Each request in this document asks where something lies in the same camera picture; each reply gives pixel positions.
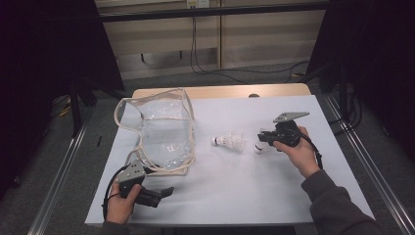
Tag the aluminium floor rail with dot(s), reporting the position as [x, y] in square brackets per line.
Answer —
[368, 166]
[58, 181]

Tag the long black-edged desk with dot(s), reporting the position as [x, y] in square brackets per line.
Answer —
[212, 12]

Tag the dark curtain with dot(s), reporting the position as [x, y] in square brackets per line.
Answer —
[385, 65]
[39, 65]

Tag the black metal stand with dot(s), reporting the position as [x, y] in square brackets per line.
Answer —
[343, 91]
[75, 114]

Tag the dark round table grommet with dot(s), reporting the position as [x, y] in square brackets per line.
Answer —
[253, 95]

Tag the small black wall bracket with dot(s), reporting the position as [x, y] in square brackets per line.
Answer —
[142, 58]

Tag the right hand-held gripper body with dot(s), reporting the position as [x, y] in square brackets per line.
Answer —
[288, 133]

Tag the small black floor object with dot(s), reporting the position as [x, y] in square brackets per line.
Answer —
[99, 141]

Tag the person's right hand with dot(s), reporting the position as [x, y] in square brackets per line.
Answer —
[303, 156]

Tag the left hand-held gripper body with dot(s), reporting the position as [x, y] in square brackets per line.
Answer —
[132, 173]

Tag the person's left hand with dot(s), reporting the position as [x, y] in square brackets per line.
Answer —
[119, 209]

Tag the clear plastic bag beige trim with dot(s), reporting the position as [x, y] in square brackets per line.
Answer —
[166, 130]

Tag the white wall socket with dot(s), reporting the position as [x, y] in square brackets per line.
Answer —
[197, 3]

